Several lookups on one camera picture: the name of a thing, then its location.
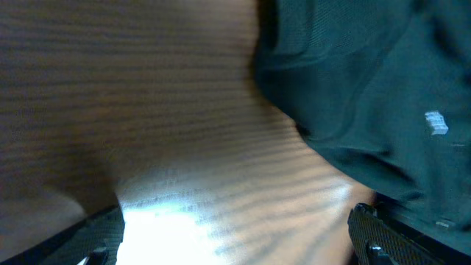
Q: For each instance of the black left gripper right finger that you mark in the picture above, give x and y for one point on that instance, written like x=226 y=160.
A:
x=378 y=239

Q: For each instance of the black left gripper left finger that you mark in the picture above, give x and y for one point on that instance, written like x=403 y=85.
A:
x=95 y=240

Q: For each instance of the black polo shirt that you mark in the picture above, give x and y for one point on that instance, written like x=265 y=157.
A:
x=381 y=90

